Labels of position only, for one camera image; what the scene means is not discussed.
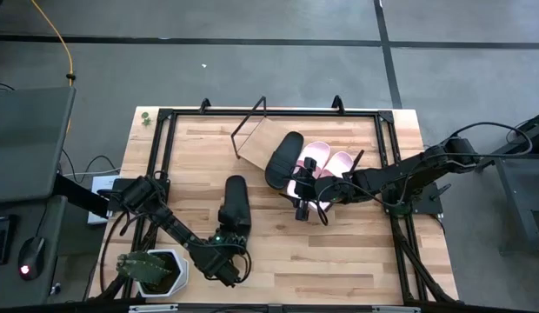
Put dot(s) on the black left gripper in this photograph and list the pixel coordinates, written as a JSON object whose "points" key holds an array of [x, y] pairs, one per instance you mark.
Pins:
{"points": [[221, 261]]}

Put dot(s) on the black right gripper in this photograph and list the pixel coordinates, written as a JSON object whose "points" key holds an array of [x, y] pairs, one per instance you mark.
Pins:
{"points": [[330, 189]]}

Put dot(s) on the black rubber slide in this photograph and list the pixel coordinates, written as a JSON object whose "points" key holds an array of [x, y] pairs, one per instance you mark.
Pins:
{"points": [[284, 161], [234, 195]]}

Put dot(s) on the pink rubber slide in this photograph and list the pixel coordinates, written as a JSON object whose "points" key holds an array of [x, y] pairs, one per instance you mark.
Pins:
{"points": [[341, 163], [317, 152]]}

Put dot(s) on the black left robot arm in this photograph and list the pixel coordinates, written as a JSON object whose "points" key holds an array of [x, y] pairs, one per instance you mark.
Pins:
{"points": [[174, 221]]}

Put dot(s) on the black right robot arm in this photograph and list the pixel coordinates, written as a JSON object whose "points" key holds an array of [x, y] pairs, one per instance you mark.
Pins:
{"points": [[404, 174]]}

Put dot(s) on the white hexagonal planter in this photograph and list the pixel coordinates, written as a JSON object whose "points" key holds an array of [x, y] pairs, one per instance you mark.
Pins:
{"points": [[180, 278]]}

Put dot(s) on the green succulent plant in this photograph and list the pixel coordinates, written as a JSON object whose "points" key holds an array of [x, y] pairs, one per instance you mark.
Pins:
{"points": [[143, 267]]}

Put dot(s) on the white box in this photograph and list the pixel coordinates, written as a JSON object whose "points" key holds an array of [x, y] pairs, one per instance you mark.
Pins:
{"points": [[97, 182]]}

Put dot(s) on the dark desk surface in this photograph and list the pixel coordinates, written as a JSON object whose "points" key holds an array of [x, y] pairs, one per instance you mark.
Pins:
{"points": [[48, 226]]}

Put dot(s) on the black computer mouse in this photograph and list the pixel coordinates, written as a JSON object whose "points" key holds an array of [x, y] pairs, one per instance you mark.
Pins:
{"points": [[32, 256]]}

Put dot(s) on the dark grey metal cart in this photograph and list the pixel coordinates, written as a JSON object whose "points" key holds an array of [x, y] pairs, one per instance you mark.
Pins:
{"points": [[519, 195]]}

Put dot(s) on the grey raised desk panel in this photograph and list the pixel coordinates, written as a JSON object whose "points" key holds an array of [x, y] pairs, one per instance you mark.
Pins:
{"points": [[30, 139]]}

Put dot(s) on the black keyboard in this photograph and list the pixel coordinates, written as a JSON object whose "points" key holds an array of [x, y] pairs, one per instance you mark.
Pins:
{"points": [[0, 239]]}

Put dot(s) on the wooden shelf with black frame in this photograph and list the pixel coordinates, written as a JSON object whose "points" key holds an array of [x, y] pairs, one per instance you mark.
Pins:
{"points": [[263, 139]]}

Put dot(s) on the black metal table frame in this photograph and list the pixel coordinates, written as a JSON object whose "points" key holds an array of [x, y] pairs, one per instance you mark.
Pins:
{"points": [[274, 112]]}

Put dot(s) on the black arched table bracket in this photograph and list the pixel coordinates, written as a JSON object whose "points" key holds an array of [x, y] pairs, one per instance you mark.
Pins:
{"points": [[337, 103], [205, 105]]}

